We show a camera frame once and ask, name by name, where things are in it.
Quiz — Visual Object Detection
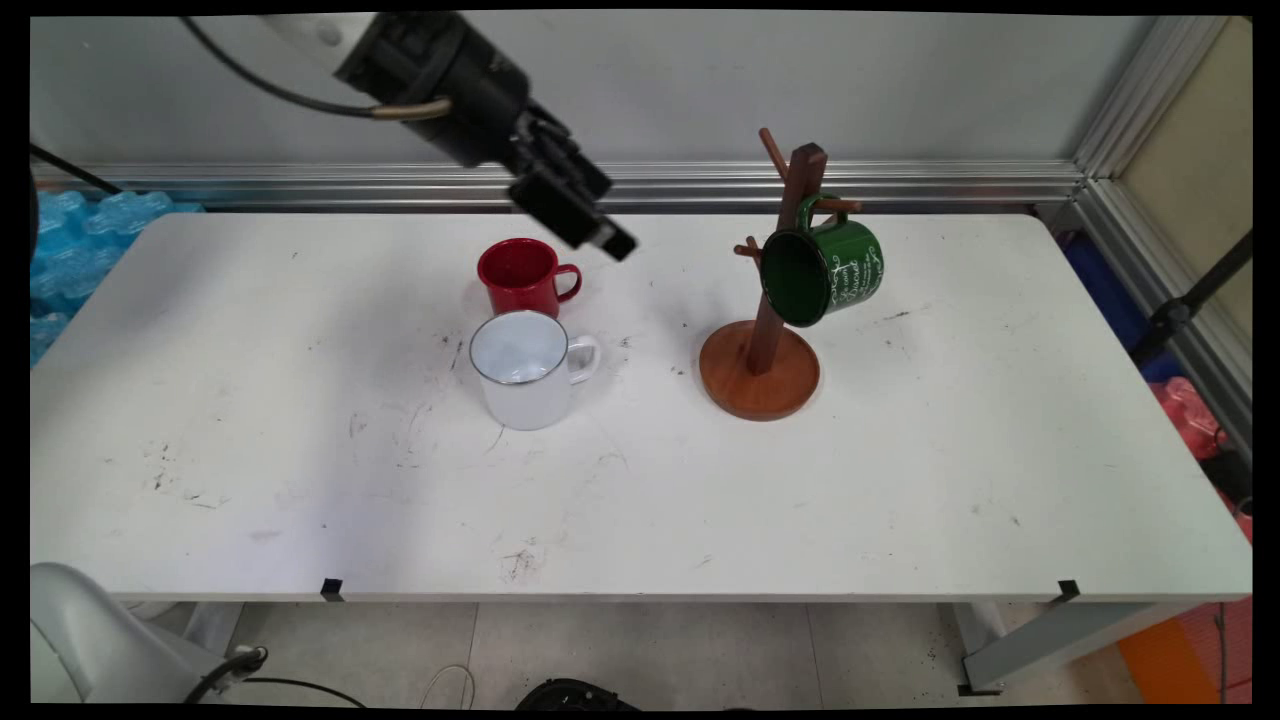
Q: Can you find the red plastic bag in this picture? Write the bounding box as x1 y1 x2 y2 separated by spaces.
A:
1148 376 1253 543

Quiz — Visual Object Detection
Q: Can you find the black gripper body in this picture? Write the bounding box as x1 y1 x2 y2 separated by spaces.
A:
335 12 548 169

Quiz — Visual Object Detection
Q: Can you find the orange box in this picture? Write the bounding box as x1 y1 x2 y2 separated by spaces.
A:
1116 598 1253 705

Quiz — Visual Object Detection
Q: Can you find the black tripod leg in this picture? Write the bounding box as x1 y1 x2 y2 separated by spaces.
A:
1130 230 1253 366

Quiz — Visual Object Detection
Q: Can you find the black floor cable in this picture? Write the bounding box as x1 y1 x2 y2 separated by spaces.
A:
180 645 369 707

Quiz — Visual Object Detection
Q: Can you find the brown wooden mug tree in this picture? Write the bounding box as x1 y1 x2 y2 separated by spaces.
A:
699 127 865 422

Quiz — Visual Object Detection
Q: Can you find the blue plastic bag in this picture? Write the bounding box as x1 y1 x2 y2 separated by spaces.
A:
1060 235 1183 383

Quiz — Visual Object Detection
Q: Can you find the grey table leg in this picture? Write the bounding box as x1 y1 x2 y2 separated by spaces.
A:
940 600 1201 697

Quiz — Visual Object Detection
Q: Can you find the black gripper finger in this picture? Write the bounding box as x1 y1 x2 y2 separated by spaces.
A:
508 168 638 263
515 105 613 201

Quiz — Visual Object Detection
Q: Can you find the black object on floor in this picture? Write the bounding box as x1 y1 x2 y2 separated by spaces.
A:
514 678 641 711

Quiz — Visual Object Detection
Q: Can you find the red enamel mug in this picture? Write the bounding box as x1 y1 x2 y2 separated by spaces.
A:
476 238 583 319

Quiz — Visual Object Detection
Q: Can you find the blue bubble wrap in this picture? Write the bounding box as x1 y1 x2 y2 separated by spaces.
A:
30 190 206 366

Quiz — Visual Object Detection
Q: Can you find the grey white robot base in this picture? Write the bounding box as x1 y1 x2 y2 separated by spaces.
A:
30 560 241 705

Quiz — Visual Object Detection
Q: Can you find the green enamel mug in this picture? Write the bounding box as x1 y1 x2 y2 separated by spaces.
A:
758 194 885 329

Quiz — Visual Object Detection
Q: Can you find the horizontal aluminium frame rail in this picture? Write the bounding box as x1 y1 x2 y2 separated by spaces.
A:
30 160 1086 214

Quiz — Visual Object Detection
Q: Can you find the white enamel mug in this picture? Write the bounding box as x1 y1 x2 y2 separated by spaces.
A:
468 310 602 432

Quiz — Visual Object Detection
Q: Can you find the white cord loop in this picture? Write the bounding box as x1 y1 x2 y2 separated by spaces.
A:
418 663 477 709

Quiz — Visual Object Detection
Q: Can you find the aluminium side frame rail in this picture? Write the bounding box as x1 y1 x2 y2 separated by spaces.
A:
1078 178 1253 463

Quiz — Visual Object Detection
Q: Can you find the upright aluminium frame post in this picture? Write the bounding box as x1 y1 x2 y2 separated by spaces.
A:
1073 15 1229 181

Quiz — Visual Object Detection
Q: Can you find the black background cable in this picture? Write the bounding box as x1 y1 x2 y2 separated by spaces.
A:
30 143 123 195

